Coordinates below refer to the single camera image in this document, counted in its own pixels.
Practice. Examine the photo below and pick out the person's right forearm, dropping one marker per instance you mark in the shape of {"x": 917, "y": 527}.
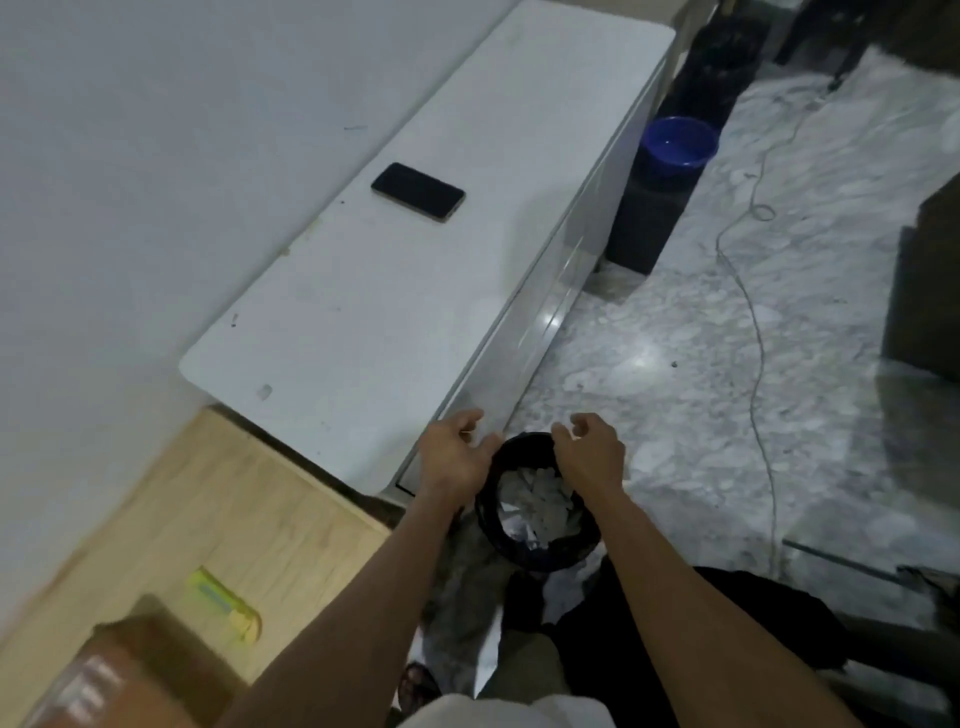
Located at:
{"x": 690, "y": 622}

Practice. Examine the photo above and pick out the person's left hand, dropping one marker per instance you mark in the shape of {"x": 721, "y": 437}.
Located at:
{"x": 450, "y": 465}

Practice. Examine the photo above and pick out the light wooden table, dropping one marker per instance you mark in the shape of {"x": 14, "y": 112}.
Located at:
{"x": 262, "y": 517}

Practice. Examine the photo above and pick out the person's left fingers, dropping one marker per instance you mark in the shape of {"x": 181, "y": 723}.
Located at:
{"x": 472, "y": 424}

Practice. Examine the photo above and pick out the white low cabinet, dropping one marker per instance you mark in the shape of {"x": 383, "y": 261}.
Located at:
{"x": 450, "y": 300}

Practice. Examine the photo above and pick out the black smartphone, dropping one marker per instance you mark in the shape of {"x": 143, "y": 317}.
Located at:
{"x": 418, "y": 191}

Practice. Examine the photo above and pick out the dark sandal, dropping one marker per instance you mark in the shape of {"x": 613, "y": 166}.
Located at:
{"x": 418, "y": 686}

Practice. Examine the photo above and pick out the black shorts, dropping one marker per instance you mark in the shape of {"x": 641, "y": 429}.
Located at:
{"x": 622, "y": 645}

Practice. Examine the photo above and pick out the blue plastic bowl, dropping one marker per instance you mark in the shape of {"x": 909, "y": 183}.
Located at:
{"x": 679, "y": 142}

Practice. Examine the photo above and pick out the brown cardboard box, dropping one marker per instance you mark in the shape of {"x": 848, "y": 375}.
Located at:
{"x": 150, "y": 675}

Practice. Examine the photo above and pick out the person's right fingers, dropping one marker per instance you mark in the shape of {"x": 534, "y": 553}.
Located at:
{"x": 581, "y": 427}

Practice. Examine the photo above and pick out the person's right hand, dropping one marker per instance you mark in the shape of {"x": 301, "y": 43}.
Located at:
{"x": 596, "y": 461}

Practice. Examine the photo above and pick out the person's left forearm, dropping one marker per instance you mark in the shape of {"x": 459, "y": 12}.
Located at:
{"x": 360, "y": 622}

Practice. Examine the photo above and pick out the white crumpled paper waste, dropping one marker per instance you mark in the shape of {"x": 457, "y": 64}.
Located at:
{"x": 540, "y": 502}

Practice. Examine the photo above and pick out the white shirt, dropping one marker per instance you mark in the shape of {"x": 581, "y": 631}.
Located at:
{"x": 510, "y": 712}

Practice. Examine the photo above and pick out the black rectangular box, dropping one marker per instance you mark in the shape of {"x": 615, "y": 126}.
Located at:
{"x": 651, "y": 221}

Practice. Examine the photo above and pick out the black round waste bin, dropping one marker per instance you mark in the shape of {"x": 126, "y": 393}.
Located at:
{"x": 525, "y": 556}

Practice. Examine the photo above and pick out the yellow green highlighter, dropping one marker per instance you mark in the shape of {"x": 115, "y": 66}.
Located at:
{"x": 225, "y": 601}

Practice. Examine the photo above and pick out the dark brown cabinet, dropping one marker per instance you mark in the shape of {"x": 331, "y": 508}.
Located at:
{"x": 926, "y": 292}

